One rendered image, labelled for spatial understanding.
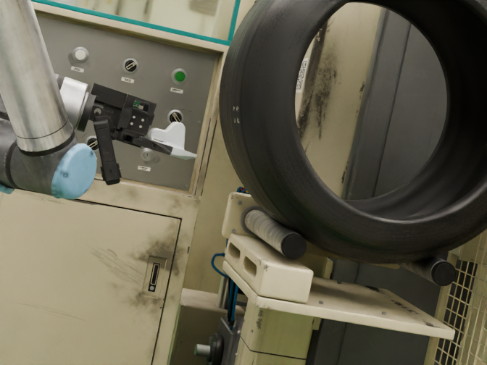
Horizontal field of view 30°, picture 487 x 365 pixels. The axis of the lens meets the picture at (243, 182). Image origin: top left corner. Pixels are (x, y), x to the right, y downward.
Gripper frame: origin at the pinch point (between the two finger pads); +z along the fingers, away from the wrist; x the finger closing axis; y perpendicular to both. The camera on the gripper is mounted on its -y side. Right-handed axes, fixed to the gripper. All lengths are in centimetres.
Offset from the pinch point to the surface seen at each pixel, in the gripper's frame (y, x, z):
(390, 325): -16.6, -10.2, 41.9
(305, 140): 10.7, 26.9, 26.2
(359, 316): -16.7, -10.1, 35.8
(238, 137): 6.2, -5.2, 6.3
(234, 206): -7.2, 24.3, 15.7
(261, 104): 12.5, -11.0, 7.3
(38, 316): -48, 55, -14
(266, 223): -7.3, 6.4, 18.8
